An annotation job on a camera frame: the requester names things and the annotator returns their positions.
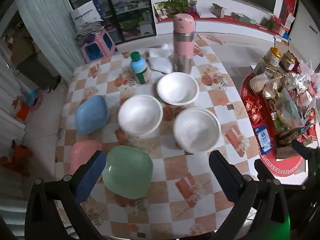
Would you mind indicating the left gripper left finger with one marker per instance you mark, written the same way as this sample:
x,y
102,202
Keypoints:
x,y
78,187

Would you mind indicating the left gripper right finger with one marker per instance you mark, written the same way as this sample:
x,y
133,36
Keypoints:
x,y
232,182

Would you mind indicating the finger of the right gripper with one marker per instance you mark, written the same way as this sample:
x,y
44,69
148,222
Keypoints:
x,y
265,177
306,152

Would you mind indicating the pink square plate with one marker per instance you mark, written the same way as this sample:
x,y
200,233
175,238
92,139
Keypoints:
x,y
81,152

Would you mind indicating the green square plate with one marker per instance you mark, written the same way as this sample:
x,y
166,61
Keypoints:
x,y
128,172

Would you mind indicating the white bowl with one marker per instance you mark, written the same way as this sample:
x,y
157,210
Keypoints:
x,y
178,89
140,115
196,130

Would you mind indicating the blue square plate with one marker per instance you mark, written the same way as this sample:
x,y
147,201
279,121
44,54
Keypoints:
x,y
91,115

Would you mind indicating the brown box with lettering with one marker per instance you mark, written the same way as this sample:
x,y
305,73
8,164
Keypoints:
x,y
284,153

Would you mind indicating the blue wet wipes pack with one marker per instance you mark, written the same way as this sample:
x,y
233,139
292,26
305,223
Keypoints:
x,y
263,139

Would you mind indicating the red small stool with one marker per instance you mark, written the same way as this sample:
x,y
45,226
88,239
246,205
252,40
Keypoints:
x,y
19,159

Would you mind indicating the white foam wrapped fruit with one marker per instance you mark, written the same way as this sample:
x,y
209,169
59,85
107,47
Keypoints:
x,y
258,82

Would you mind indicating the orange bucket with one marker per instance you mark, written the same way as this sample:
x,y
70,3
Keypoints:
x,y
20,110

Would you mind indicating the checkered patterned tablecloth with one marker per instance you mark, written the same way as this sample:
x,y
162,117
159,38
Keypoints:
x,y
184,197

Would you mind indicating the gold lid glass jar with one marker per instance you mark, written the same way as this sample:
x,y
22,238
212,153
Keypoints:
x,y
273,56

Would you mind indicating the green cap drink bottle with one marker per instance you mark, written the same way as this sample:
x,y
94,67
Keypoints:
x,y
139,68

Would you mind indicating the pink plastic stool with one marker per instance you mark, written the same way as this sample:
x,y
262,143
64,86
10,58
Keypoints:
x,y
98,46

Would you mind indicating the white folded cloth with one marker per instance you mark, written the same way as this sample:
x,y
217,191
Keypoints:
x,y
160,59

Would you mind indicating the pink steel thermos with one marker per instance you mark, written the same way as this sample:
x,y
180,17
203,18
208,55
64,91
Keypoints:
x,y
183,37

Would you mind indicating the white printed bag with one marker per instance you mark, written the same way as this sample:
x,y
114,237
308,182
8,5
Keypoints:
x,y
89,12

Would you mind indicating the glass door cabinet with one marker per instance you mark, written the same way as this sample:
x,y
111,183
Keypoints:
x,y
125,20

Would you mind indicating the potted green plant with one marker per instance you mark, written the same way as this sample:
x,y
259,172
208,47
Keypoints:
x,y
177,6

